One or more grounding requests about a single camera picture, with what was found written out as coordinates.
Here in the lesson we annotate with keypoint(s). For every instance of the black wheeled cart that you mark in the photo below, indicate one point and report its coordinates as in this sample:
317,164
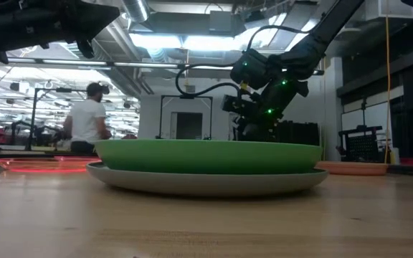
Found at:
362,145

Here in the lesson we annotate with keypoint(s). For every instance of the red transparent plastic plate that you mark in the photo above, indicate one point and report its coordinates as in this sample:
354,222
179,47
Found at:
41,165

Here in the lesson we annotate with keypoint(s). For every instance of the red bin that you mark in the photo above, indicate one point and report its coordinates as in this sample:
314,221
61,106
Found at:
410,161

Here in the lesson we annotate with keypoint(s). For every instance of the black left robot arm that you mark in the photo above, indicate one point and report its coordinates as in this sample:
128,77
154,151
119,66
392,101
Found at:
31,25

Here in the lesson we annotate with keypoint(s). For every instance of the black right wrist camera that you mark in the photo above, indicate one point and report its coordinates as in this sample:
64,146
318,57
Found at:
237,104

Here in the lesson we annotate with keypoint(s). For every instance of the orange plastic plate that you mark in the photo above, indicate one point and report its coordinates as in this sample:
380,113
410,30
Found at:
353,168

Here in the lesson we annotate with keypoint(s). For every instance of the person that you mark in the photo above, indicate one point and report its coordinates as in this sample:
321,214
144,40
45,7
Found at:
84,122

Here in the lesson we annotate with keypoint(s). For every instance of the black ribbed block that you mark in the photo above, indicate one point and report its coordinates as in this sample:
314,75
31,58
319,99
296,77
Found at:
299,133

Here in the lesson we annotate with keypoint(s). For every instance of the black pole stand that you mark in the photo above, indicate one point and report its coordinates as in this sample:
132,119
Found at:
32,118

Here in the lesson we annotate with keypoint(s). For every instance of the green plastic plate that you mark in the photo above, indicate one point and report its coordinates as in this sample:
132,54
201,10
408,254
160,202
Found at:
206,184
206,157

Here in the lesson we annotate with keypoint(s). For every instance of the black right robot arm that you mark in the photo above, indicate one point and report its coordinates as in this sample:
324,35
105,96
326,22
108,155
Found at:
321,32

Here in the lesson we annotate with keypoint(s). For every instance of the black rectangular frame stand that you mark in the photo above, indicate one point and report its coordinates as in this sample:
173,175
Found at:
161,118

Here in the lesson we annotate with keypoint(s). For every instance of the silver ventilation duct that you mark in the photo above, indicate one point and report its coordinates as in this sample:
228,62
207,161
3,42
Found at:
136,9

